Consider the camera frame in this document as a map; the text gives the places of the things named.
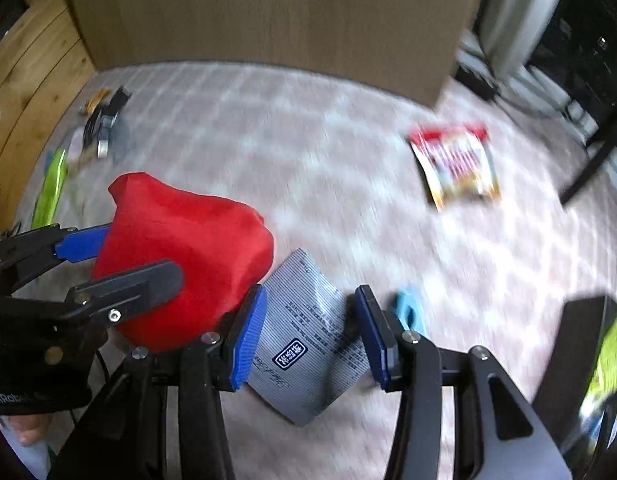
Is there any red cloth pouch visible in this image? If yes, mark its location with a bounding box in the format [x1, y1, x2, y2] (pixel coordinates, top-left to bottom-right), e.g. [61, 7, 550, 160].
[91, 172, 275, 353]

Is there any person's left hand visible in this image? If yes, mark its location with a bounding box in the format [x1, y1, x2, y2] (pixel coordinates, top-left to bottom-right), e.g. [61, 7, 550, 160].
[3, 412, 54, 446]

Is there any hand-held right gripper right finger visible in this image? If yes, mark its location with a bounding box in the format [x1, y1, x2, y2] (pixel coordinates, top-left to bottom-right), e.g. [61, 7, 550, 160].
[355, 284, 574, 480]

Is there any white curtain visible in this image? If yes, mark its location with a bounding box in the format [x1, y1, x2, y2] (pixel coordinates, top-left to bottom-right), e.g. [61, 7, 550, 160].
[478, 0, 571, 78]

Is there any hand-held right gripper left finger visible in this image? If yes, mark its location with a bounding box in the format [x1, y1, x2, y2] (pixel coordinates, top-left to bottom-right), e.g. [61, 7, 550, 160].
[47, 284, 269, 480]

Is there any blue plastic clip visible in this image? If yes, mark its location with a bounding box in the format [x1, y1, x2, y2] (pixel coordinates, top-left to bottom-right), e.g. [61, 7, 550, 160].
[392, 287, 428, 336]

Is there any red snack packet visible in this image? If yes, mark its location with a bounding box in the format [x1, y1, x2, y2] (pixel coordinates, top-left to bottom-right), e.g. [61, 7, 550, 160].
[407, 122, 501, 212]

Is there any black power strip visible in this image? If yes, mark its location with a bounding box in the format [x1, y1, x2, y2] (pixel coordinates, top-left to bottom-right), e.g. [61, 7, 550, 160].
[455, 60, 496, 101]

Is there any wooden panel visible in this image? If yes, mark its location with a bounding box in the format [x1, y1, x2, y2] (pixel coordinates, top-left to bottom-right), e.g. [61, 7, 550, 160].
[63, 0, 491, 111]

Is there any black container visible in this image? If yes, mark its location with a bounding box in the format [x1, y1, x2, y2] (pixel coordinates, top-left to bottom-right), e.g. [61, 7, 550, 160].
[531, 296, 617, 480]

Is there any black silver small gadget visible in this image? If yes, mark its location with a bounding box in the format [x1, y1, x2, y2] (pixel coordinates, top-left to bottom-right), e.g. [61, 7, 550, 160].
[83, 87, 132, 161]

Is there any yellow-green plastic mesh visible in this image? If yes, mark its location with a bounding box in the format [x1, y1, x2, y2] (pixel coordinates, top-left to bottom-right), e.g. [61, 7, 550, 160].
[585, 312, 617, 401]

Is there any grey striped packet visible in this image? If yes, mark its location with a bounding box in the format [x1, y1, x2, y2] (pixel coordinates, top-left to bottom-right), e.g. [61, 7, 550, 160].
[243, 247, 376, 428]

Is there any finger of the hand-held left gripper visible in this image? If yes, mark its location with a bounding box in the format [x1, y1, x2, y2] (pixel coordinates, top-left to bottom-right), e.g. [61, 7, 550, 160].
[0, 224, 112, 301]
[63, 259, 184, 333]

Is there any black tripod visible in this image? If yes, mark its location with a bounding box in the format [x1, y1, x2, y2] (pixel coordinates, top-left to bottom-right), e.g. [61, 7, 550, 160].
[561, 105, 617, 206]

